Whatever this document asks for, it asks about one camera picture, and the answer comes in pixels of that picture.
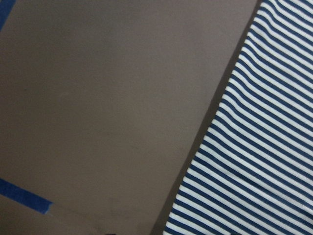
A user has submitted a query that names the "blue white striped polo shirt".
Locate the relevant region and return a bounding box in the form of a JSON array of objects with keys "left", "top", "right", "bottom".
[{"left": 163, "top": 0, "right": 313, "bottom": 235}]

